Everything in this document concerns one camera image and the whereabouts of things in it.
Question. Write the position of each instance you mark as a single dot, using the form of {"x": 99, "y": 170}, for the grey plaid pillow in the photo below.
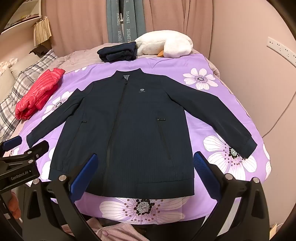
{"x": 13, "y": 92}

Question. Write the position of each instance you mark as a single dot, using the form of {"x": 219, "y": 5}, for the grey hanging scarf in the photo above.
{"x": 113, "y": 20}
{"x": 133, "y": 20}

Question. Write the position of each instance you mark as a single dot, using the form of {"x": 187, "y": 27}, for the white wall socket strip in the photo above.
{"x": 281, "y": 49}

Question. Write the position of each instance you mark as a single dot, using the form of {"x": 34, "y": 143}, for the cardboard box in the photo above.
{"x": 274, "y": 231}

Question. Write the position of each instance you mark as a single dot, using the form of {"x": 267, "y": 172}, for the white wall shelf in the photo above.
{"x": 20, "y": 16}

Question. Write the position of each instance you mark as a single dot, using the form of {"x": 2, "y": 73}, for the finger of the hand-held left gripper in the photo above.
{"x": 12, "y": 141}
{"x": 39, "y": 148}

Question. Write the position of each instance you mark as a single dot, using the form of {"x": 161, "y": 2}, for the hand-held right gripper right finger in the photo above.
{"x": 205, "y": 171}

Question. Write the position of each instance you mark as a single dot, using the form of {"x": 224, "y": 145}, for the white fuzzy plush toy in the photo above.
{"x": 7, "y": 66}

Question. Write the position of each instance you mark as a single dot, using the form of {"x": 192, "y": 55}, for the person's left hand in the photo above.
{"x": 16, "y": 204}

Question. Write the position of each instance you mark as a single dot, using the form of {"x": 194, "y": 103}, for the red down jacket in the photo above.
{"x": 39, "y": 92}

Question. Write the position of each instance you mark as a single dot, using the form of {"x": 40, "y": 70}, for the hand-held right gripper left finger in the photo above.
{"x": 84, "y": 176}

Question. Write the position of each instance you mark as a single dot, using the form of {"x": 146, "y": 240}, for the pink fleece clothing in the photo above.
{"x": 111, "y": 231}

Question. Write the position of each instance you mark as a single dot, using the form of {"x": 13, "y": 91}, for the navy zip jacket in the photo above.
{"x": 138, "y": 139}

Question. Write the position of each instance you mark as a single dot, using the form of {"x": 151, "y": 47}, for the white goose plush toy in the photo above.
{"x": 171, "y": 44}

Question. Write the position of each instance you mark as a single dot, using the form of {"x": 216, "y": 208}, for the dark brown cloth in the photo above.
{"x": 41, "y": 49}

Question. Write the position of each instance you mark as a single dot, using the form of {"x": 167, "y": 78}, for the folded navy clothes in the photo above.
{"x": 116, "y": 52}

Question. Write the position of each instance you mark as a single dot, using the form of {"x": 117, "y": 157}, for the purple floral blanket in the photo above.
{"x": 161, "y": 62}

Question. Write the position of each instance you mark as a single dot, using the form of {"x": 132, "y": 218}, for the pink curtain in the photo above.
{"x": 81, "y": 23}

